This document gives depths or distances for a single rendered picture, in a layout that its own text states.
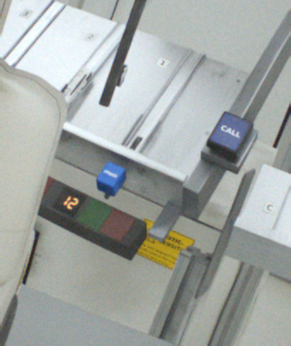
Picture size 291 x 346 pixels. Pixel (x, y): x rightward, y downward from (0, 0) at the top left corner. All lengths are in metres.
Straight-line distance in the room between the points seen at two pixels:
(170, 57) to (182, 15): 1.94
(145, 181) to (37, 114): 0.68
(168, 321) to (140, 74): 0.32
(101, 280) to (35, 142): 1.07
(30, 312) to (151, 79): 0.39
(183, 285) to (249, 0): 2.04
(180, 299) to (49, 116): 0.70
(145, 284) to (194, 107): 0.41
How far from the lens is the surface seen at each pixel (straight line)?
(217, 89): 1.10
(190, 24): 3.06
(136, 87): 1.10
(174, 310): 1.07
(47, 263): 1.47
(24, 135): 0.36
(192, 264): 1.04
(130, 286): 1.41
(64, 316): 0.87
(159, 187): 1.03
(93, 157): 1.05
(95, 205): 1.01
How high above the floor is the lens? 0.98
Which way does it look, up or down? 14 degrees down
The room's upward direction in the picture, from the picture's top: 19 degrees clockwise
